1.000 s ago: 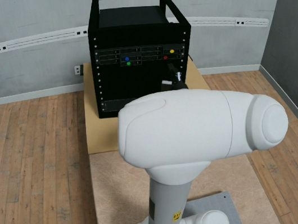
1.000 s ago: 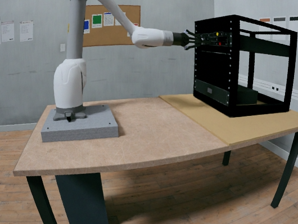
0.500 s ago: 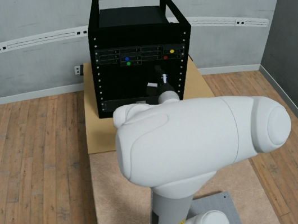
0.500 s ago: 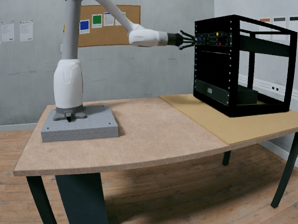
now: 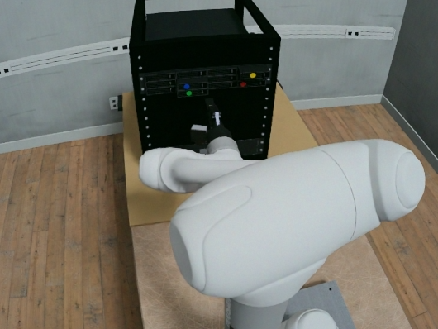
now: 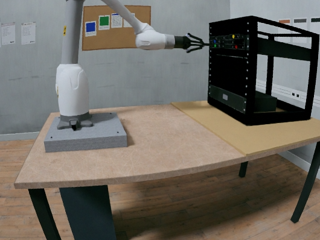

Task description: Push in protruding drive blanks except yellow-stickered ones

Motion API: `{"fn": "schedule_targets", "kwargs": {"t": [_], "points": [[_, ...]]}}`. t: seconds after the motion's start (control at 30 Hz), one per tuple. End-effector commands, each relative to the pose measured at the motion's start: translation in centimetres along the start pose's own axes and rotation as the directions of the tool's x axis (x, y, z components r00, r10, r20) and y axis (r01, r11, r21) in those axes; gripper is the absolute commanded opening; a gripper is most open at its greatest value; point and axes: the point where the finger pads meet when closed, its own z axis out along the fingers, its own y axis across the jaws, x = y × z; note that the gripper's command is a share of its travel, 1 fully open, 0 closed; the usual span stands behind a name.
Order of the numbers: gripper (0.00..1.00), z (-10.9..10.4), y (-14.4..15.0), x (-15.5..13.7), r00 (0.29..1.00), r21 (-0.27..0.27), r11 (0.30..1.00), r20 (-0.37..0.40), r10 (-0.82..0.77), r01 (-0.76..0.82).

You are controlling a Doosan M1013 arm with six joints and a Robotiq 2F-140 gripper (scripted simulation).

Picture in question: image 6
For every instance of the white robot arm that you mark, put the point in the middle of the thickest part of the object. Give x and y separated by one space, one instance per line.
72 86

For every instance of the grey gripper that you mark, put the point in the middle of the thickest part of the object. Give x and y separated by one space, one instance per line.
187 42

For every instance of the black rack frame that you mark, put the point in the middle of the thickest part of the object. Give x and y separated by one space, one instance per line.
232 79

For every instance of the tan flat board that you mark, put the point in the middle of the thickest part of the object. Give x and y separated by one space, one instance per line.
254 139

